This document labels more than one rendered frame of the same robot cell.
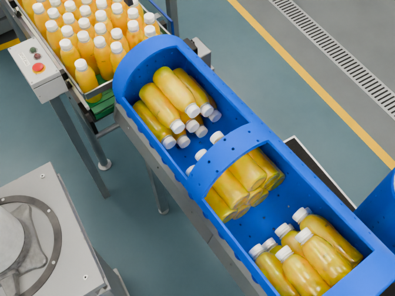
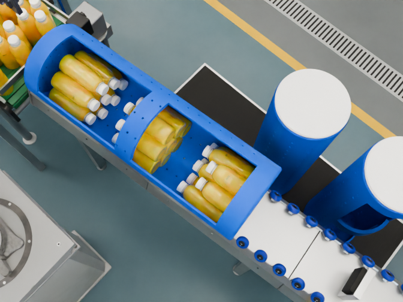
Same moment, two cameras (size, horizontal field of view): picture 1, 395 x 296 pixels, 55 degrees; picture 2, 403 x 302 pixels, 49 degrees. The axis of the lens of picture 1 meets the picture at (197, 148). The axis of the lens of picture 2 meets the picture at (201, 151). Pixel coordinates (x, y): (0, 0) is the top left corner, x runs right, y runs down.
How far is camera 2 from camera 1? 0.45 m
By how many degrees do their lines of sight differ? 15
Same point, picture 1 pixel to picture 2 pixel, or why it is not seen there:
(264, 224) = (185, 163)
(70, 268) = (44, 241)
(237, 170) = (152, 131)
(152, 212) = (92, 171)
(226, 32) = not seen: outside the picture
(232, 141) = (141, 112)
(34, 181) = not seen: outside the picture
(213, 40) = not seen: outside the picture
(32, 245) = (7, 233)
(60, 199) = (15, 192)
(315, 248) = (220, 174)
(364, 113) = (265, 21)
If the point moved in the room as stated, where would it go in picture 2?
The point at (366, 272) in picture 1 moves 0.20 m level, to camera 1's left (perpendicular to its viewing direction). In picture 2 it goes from (252, 183) to (187, 204)
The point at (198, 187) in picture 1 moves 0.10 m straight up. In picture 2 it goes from (125, 153) to (120, 141)
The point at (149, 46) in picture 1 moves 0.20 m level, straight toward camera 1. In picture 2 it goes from (47, 42) to (71, 92)
